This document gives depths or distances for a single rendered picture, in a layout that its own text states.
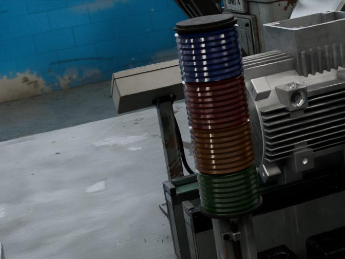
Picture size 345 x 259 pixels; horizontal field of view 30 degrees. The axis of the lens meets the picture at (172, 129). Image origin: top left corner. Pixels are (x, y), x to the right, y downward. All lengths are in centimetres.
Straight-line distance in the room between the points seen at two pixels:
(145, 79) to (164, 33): 559
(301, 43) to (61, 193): 71
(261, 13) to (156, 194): 48
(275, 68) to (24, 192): 76
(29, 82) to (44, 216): 528
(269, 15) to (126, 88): 45
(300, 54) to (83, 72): 574
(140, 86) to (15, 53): 544
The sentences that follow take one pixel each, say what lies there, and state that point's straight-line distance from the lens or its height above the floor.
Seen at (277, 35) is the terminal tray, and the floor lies 113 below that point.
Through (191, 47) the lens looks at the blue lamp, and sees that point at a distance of 58.
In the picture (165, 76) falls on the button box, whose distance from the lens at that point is 114.
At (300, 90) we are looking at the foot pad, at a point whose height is 107.
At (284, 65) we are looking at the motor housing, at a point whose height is 110.
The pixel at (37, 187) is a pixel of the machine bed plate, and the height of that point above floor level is 80.
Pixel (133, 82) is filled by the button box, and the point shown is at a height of 106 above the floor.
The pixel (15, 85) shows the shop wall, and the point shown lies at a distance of 659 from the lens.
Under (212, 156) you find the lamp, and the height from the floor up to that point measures 109.
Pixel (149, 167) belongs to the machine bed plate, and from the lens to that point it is 148.
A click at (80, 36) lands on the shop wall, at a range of 656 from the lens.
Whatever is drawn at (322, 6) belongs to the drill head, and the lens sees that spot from 132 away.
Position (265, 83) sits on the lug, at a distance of 90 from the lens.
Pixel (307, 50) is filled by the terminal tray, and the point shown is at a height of 111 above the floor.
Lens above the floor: 130
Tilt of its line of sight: 16 degrees down
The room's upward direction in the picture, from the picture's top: 9 degrees counter-clockwise
